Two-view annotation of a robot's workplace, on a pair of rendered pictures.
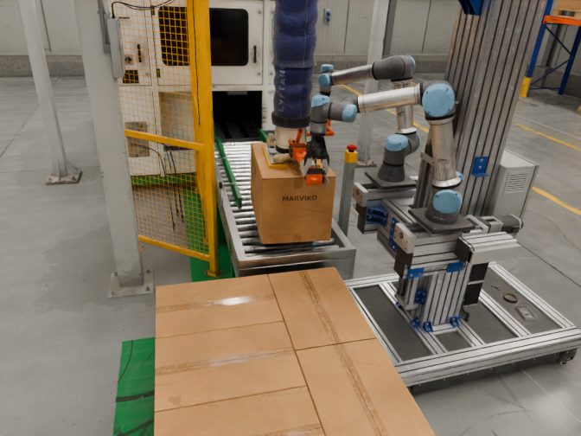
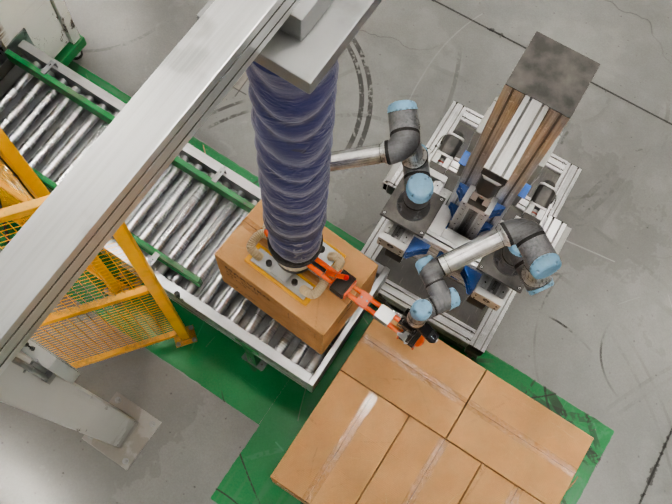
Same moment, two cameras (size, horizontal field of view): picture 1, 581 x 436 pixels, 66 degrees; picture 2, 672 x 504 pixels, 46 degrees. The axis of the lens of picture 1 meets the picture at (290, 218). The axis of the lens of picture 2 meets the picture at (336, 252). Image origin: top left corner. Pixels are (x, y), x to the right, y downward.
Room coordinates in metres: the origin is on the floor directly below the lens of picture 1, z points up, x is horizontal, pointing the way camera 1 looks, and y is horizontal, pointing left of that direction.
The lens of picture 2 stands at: (1.70, 0.71, 4.34)
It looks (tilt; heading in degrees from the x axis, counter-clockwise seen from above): 71 degrees down; 311
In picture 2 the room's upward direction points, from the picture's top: 9 degrees clockwise
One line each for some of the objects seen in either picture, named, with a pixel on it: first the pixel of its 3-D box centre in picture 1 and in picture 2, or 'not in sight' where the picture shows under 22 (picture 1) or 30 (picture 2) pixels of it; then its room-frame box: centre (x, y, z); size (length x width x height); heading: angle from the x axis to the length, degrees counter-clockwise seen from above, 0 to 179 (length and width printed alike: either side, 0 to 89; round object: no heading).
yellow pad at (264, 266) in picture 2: (273, 154); (281, 273); (2.50, 0.12, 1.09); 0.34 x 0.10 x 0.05; 11
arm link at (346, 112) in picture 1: (343, 112); (442, 297); (1.93, -0.21, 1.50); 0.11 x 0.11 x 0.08; 73
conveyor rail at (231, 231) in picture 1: (220, 190); (120, 256); (3.24, 0.57, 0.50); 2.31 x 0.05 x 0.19; 16
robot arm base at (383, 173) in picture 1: (392, 169); (414, 201); (2.37, -0.55, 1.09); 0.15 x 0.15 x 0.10
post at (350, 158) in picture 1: (343, 217); not in sight; (2.89, -0.39, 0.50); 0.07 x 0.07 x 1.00; 16
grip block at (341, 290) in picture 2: (298, 150); (342, 284); (2.27, -0.03, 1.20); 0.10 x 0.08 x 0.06; 101
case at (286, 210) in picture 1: (288, 189); (296, 273); (2.51, 0.02, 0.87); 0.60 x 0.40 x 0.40; 12
